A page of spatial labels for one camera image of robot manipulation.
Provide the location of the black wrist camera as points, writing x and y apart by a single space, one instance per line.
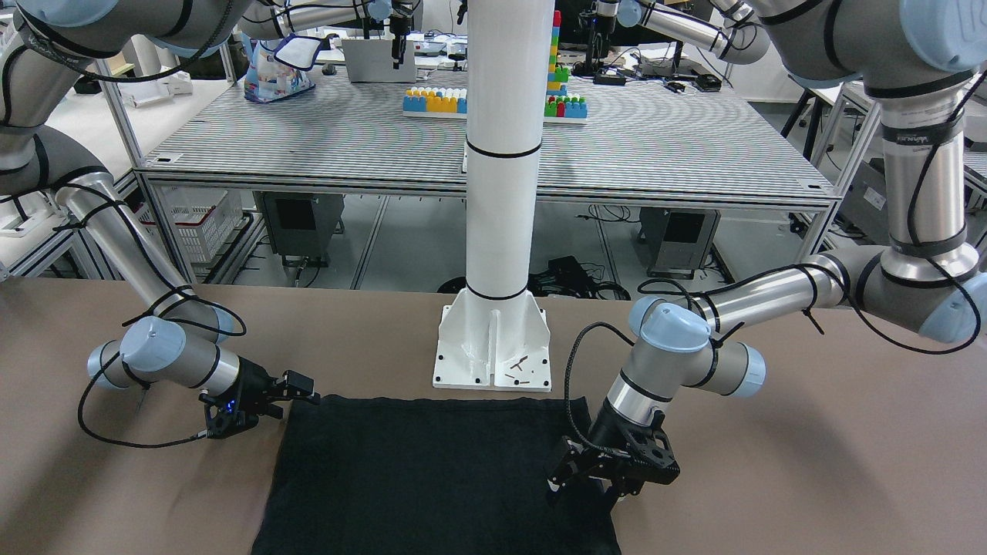
652 459
225 416

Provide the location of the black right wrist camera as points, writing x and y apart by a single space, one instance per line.
225 416

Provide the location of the black printed t-shirt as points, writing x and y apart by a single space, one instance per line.
427 476

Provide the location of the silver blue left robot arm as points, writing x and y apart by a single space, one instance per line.
916 61

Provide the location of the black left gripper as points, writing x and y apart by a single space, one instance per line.
606 426

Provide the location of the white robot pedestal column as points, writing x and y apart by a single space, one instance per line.
494 335

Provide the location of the blue printed plastic bag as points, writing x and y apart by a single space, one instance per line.
279 69

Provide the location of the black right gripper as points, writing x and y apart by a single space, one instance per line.
252 383

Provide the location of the white plastic crate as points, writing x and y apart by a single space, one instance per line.
204 219

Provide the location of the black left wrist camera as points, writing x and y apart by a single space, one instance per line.
652 459

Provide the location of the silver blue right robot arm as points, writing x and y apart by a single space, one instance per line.
180 337

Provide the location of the striped metal work table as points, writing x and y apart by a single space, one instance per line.
641 145

